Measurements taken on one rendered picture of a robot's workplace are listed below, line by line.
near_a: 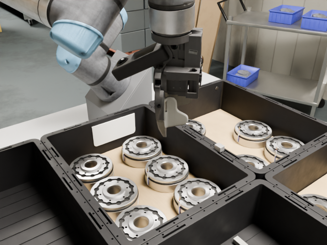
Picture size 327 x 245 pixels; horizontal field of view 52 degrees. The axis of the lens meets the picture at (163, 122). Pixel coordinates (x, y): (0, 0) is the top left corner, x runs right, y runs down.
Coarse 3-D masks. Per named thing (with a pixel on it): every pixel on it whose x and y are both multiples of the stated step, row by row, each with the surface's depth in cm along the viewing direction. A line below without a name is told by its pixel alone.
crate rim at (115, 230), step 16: (128, 112) 88; (64, 128) 80; (176, 128) 81; (48, 144) 74; (208, 144) 74; (64, 160) 69; (224, 160) 70; (80, 192) 61; (224, 192) 60; (96, 208) 57; (192, 208) 57; (112, 224) 54; (176, 224) 54; (128, 240) 51; (144, 240) 51
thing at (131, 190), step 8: (112, 176) 75; (120, 176) 75; (96, 184) 73; (104, 184) 73; (128, 184) 73; (96, 192) 71; (128, 192) 70; (136, 192) 70; (104, 200) 68; (112, 200) 68; (120, 200) 68; (128, 200) 68; (104, 208) 67; (112, 208) 66; (120, 208) 67
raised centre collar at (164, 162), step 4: (164, 160) 79; (168, 160) 79; (160, 164) 78; (172, 164) 78; (176, 164) 78; (156, 168) 78; (160, 168) 77; (172, 168) 77; (176, 168) 77; (160, 172) 76; (164, 172) 76; (168, 172) 76; (172, 172) 76
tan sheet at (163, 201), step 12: (108, 156) 87; (120, 156) 87; (120, 168) 83; (132, 168) 83; (144, 168) 83; (132, 180) 79; (144, 180) 79; (144, 192) 75; (156, 192) 75; (168, 192) 75; (144, 204) 72; (156, 204) 72; (168, 204) 72; (168, 216) 69
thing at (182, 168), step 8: (152, 160) 80; (160, 160) 80; (176, 160) 81; (152, 168) 78; (184, 168) 78; (152, 176) 75; (160, 176) 75; (168, 176) 75; (176, 176) 75; (184, 176) 75
